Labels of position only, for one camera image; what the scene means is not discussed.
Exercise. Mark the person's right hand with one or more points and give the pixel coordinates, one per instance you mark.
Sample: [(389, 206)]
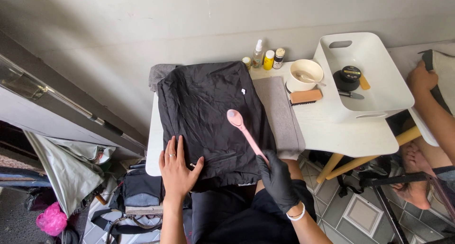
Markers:
[(279, 181)]

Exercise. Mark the person's left hand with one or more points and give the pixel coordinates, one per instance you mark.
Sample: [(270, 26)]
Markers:
[(177, 174)]

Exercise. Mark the person's right fingers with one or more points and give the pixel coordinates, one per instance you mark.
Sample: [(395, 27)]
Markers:
[(266, 164)]

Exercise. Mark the black garment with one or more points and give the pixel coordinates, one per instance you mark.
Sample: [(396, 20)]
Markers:
[(209, 119)]

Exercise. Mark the person's black shorts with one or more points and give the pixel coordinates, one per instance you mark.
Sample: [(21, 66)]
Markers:
[(245, 215)]

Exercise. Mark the wooden bristle brush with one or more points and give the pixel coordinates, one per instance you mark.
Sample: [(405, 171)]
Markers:
[(305, 96)]

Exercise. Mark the white table wooden legs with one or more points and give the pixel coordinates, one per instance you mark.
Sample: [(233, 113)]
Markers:
[(341, 133)]

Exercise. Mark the spoon in bowl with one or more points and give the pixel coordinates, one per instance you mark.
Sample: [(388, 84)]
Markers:
[(311, 79)]

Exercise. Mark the white round bowl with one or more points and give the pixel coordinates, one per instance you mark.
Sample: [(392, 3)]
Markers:
[(304, 75)]

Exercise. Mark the small yellow-lidded jar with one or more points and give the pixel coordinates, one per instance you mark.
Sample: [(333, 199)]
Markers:
[(246, 63)]

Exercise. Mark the yellow bottle white cap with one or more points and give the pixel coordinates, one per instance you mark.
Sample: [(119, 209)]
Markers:
[(269, 60)]

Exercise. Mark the dark bottle cream cap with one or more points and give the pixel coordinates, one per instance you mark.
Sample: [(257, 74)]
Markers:
[(278, 58)]

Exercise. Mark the clear spray bottle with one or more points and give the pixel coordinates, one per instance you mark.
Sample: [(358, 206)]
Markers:
[(258, 55)]

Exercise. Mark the small metal knife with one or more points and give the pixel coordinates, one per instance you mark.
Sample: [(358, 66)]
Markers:
[(352, 94)]

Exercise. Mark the black round sponge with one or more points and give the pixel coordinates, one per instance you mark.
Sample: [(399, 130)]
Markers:
[(344, 83)]

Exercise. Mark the black round tin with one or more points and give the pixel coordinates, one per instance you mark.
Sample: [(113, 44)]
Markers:
[(351, 73)]

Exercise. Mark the small wooden spatula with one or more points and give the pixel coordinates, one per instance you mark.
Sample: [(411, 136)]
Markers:
[(364, 83)]

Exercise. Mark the black grey bag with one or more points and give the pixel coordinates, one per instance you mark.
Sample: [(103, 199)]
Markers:
[(142, 190)]

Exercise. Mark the white plastic basket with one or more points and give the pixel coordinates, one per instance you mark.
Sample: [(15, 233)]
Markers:
[(362, 73)]

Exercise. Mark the grey folded umbrella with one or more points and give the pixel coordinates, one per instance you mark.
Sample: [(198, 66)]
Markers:
[(71, 169)]

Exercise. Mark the pink plastic bag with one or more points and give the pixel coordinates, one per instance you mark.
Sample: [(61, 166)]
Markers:
[(52, 219)]

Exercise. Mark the black metal chair frame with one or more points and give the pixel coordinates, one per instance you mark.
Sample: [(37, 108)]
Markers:
[(401, 197)]

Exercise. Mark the metal door rail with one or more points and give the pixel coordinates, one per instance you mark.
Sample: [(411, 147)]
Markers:
[(71, 101)]

